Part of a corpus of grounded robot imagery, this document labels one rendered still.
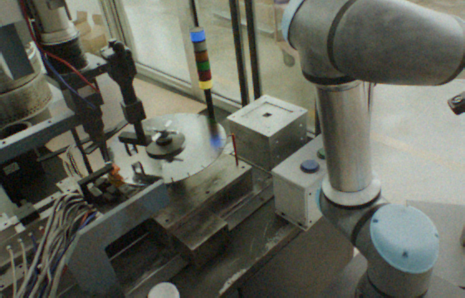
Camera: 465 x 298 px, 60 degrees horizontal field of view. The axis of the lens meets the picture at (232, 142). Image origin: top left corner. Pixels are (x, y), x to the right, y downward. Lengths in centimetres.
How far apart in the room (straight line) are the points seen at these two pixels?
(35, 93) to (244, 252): 95
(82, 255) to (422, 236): 64
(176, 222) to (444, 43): 71
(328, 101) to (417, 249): 30
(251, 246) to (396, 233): 41
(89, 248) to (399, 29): 68
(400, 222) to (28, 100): 126
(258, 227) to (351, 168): 41
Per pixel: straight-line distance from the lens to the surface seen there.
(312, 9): 60
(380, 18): 54
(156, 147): 108
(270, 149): 118
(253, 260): 102
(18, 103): 157
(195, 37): 123
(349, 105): 68
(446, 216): 225
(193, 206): 103
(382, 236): 78
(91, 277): 92
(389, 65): 54
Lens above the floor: 154
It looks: 34 degrees down
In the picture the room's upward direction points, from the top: 8 degrees counter-clockwise
